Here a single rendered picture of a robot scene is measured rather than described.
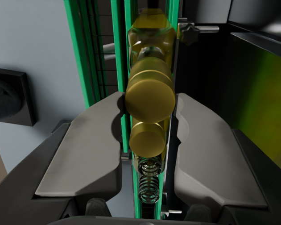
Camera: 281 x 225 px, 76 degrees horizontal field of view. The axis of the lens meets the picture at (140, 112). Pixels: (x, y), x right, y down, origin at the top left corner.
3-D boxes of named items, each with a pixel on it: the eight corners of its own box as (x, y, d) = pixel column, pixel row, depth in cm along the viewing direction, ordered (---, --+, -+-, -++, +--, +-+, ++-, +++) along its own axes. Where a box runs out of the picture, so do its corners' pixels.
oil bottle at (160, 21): (164, 43, 39) (175, 85, 21) (138, 43, 39) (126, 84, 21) (166, 14, 35) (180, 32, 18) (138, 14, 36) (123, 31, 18)
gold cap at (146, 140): (169, 122, 21) (173, 150, 17) (143, 135, 22) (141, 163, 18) (153, 99, 19) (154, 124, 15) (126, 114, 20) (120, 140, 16)
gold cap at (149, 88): (169, 96, 16) (174, 126, 13) (130, 95, 16) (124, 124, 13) (173, 56, 14) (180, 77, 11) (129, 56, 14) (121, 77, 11)
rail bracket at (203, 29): (204, 34, 37) (226, 50, 26) (171, 34, 38) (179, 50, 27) (208, 12, 35) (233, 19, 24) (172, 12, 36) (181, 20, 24)
